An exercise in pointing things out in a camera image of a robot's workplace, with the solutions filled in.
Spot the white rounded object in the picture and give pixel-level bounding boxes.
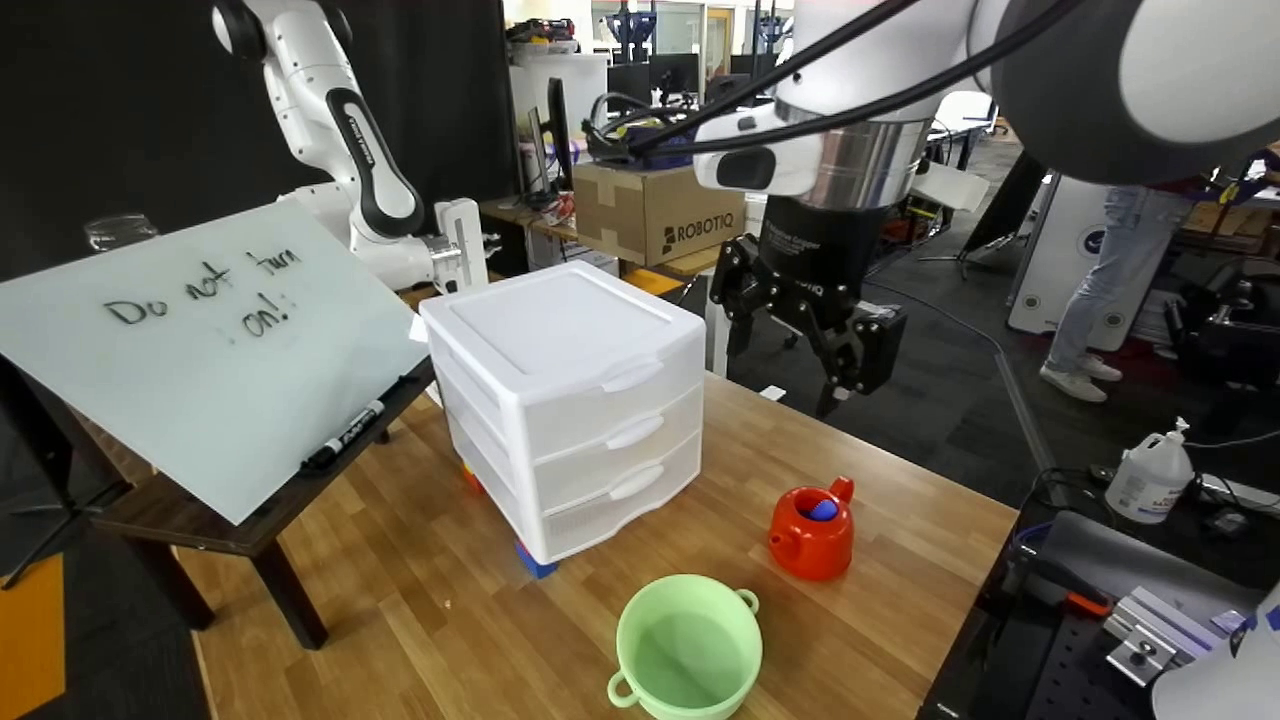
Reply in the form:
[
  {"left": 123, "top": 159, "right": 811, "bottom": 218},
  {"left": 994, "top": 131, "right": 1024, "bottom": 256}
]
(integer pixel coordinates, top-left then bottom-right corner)
[{"left": 1153, "top": 584, "right": 1280, "bottom": 720}]

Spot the aluminium extrusion rail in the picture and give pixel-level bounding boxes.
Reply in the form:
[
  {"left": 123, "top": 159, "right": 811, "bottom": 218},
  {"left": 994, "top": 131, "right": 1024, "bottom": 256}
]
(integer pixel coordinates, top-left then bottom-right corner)
[{"left": 1102, "top": 584, "right": 1255, "bottom": 693}]

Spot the black perforated breadboard plate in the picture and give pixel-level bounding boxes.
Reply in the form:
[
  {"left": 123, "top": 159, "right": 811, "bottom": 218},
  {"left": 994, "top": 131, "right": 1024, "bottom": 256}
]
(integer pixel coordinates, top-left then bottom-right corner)
[{"left": 918, "top": 532, "right": 1205, "bottom": 720}]

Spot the black clamp with orange grip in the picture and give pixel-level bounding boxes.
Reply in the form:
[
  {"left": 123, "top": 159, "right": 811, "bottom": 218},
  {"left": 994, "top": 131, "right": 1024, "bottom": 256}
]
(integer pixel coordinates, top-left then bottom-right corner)
[{"left": 1016, "top": 550, "right": 1115, "bottom": 624}]

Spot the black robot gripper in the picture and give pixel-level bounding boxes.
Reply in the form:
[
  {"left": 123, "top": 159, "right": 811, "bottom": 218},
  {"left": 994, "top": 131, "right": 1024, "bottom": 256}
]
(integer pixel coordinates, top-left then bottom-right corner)
[{"left": 712, "top": 205, "right": 911, "bottom": 404}]

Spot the orange floor mat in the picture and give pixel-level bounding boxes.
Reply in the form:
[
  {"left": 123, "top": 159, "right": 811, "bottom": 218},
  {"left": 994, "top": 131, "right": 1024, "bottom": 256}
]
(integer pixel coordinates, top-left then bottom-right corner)
[{"left": 0, "top": 550, "right": 74, "bottom": 720}]

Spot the whiteboard with handwritten note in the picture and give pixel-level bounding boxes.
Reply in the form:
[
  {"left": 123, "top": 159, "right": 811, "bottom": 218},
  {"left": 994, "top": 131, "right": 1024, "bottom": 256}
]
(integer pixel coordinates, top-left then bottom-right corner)
[{"left": 0, "top": 205, "right": 432, "bottom": 528}]

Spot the large cardboard box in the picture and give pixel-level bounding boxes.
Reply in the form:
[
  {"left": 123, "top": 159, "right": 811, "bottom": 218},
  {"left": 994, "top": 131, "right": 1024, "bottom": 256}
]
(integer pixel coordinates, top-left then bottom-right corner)
[{"left": 573, "top": 157, "right": 753, "bottom": 267}]

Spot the dark wooden side table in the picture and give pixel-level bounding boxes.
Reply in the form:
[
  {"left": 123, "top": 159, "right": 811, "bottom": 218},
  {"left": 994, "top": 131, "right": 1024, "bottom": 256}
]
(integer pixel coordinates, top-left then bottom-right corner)
[{"left": 0, "top": 354, "right": 446, "bottom": 652}]

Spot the black whiteboard marker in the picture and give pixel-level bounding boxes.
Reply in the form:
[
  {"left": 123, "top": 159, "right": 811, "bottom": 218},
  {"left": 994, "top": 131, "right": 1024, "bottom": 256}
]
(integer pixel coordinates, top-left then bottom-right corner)
[{"left": 295, "top": 395, "right": 394, "bottom": 479}]

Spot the red plastic mug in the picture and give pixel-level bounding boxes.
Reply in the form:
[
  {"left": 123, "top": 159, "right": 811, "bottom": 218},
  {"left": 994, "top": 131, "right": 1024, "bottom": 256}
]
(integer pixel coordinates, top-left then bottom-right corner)
[{"left": 770, "top": 475, "right": 860, "bottom": 587}]

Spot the light wooden desk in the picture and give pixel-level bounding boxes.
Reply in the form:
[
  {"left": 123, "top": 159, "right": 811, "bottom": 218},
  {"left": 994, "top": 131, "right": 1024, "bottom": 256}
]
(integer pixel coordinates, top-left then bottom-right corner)
[{"left": 486, "top": 195, "right": 753, "bottom": 293}]

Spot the white plastic jug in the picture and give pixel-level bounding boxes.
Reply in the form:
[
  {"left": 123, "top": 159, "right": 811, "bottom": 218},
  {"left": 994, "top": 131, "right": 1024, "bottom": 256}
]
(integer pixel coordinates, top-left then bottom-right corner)
[{"left": 1102, "top": 411, "right": 1202, "bottom": 528}]

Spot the person in red shirt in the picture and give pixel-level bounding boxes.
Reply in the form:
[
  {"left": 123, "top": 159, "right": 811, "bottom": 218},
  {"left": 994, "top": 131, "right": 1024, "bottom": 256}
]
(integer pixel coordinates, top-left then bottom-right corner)
[{"left": 1035, "top": 174, "right": 1192, "bottom": 407}]

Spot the blue tape piece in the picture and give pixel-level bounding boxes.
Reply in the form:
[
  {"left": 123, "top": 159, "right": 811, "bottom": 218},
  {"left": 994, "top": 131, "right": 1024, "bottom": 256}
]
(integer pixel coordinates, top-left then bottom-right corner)
[{"left": 516, "top": 541, "right": 566, "bottom": 580}]

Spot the light green plastic pot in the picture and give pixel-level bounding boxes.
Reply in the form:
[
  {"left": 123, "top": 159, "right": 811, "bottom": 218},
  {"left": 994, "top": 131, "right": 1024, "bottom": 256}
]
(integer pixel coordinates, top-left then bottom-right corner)
[{"left": 603, "top": 572, "right": 770, "bottom": 720}]

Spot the dark purple box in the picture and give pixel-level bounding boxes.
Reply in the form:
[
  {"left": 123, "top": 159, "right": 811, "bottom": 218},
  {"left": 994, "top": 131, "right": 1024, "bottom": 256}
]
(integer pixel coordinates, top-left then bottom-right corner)
[{"left": 592, "top": 121, "right": 699, "bottom": 170}]

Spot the white plastic drawer cabinet frame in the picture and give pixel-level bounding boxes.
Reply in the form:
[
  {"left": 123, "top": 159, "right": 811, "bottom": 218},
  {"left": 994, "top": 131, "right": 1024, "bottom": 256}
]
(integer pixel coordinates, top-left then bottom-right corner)
[{"left": 419, "top": 256, "right": 712, "bottom": 568}]

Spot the white floor cabinet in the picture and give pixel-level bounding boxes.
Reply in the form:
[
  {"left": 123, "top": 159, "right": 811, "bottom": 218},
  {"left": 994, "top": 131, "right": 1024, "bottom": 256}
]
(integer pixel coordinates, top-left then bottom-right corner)
[{"left": 1003, "top": 170, "right": 1115, "bottom": 336}]

